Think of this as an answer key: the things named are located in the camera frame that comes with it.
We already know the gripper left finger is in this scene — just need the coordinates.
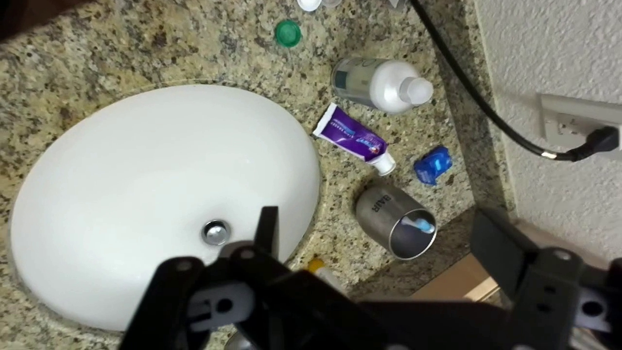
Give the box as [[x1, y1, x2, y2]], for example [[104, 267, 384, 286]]
[[119, 206, 375, 350]]

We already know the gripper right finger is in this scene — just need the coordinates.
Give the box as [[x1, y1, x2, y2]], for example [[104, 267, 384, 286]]
[[470, 209, 622, 350]]

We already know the white oval sink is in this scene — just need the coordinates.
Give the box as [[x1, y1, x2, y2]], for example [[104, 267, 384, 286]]
[[10, 85, 322, 334]]

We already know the white tube with yellow cap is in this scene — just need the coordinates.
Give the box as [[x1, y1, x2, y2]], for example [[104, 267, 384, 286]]
[[307, 257, 348, 295]]

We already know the purple toothpaste tube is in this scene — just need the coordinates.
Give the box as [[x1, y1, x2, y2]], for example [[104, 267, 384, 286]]
[[312, 102, 397, 177]]

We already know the blue white toothbrush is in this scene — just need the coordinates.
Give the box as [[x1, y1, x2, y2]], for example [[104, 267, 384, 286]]
[[400, 216, 436, 234]]

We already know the blue floss container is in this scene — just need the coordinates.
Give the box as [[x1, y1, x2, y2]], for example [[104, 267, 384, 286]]
[[413, 145, 453, 186]]

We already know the stainless steel cup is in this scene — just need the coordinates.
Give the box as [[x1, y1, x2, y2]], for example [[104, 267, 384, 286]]
[[355, 184, 438, 261]]

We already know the white plastic bottle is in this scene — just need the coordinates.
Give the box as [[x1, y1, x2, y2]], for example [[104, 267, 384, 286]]
[[331, 57, 434, 115]]

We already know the green round cap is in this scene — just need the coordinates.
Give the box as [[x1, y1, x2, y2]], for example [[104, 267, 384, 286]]
[[274, 19, 303, 49]]

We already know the white wall socket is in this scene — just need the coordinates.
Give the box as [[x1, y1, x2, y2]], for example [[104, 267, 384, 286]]
[[536, 93, 622, 161]]

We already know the black cable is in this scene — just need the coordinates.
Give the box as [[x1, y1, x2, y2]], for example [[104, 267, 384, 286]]
[[410, 0, 621, 162]]

